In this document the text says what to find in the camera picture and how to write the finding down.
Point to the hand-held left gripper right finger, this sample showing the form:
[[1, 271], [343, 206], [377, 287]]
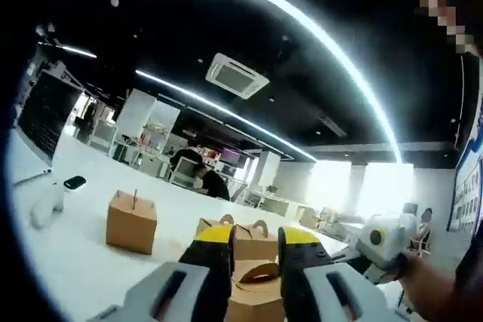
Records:
[[317, 292]]

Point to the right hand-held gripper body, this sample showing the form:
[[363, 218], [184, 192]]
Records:
[[392, 235]]

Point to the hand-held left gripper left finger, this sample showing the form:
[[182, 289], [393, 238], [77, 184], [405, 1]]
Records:
[[192, 288]]

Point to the brown paper box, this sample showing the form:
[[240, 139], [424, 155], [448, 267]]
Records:
[[203, 224], [256, 299], [130, 224], [253, 248]]

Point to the small potted plant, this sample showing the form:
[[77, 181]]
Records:
[[270, 188]]

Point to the white mesh office chair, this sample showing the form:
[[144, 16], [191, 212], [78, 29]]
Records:
[[185, 171]]

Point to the shelf with colourful items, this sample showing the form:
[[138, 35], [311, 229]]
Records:
[[154, 135]]

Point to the white device with black top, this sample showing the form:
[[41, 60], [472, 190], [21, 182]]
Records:
[[47, 201]]

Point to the medium ceiling light strip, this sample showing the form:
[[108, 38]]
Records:
[[222, 111]]

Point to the white ceiling air vent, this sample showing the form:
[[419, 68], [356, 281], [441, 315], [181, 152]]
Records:
[[237, 77]]

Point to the long ceiling light strip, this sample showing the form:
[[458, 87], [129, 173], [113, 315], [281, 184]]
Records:
[[302, 16]]

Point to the short ceiling light strip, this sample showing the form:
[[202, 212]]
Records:
[[71, 49]]

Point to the wall poster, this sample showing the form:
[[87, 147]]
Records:
[[466, 186]]

